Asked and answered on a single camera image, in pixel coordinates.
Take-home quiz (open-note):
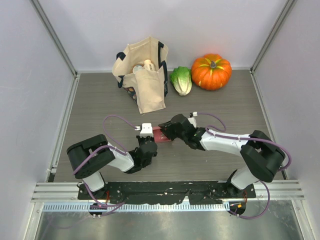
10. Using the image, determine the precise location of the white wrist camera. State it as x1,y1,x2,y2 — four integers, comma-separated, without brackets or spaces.
188,111,198,128
134,123,154,138

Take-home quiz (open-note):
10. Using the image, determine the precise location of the green lettuce toy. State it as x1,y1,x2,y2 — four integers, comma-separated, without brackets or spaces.
169,66,192,96

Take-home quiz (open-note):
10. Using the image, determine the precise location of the pink paper box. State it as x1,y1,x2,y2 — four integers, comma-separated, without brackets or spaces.
152,126,171,144

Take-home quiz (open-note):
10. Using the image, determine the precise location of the beige canvas tote bag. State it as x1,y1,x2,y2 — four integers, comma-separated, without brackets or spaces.
112,36,169,114

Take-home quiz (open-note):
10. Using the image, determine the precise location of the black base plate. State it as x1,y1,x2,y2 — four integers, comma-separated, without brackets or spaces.
77,181,256,205

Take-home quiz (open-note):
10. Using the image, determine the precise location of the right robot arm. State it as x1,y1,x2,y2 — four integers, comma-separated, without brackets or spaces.
159,112,286,198

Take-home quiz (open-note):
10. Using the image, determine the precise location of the beige bottle in bag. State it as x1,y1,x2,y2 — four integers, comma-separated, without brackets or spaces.
143,59,157,71

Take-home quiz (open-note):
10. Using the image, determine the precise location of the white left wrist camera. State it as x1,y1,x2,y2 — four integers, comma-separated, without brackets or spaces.
134,123,154,138

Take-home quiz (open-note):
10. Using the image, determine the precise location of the white round container in bag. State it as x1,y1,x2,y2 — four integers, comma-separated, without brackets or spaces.
132,64,144,74

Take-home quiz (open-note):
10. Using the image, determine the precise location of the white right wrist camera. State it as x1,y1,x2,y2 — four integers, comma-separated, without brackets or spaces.
188,111,198,128

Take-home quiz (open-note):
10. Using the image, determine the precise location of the orange pumpkin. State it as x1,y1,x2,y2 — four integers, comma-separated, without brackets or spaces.
191,53,232,91

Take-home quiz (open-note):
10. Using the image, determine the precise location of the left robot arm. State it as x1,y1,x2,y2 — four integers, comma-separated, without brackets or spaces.
66,134,158,200

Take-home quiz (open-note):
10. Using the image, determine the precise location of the slotted cable duct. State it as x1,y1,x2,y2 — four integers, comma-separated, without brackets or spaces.
42,201,230,213

